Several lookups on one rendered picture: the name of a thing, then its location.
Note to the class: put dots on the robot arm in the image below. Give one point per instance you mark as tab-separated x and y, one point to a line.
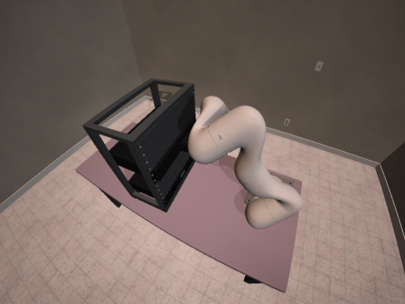
217	133

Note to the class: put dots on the black server rack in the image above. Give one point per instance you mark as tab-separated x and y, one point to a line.
158	144

